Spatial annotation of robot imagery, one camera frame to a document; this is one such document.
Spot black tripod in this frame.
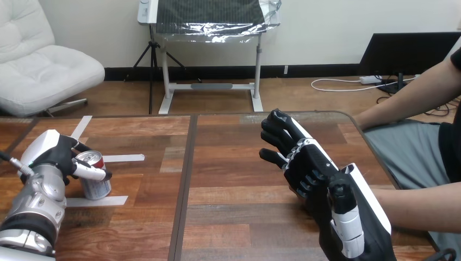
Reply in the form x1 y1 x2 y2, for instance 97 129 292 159
124 25 202 115

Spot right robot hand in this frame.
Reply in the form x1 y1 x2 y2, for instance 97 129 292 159
259 109 397 261

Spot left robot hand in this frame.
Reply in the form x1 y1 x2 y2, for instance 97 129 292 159
18 129 113 186

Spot red and white drink can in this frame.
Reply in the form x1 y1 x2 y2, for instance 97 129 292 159
74 150 113 201

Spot dark screen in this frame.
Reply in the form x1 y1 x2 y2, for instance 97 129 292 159
358 32 461 95

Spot black cable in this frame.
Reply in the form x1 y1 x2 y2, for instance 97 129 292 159
0 151 35 177
426 247 459 261

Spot white cushioned chair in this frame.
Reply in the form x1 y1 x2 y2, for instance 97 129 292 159
0 0 106 118

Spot white power strip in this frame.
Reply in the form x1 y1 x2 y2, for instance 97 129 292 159
359 74 383 86

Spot white desk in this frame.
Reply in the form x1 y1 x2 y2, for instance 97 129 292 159
137 0 282 115

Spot person's forearm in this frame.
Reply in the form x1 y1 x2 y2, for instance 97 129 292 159
354 72 449 131
372 181 461 234

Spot person's body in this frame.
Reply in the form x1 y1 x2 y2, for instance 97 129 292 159
363 47 461 261

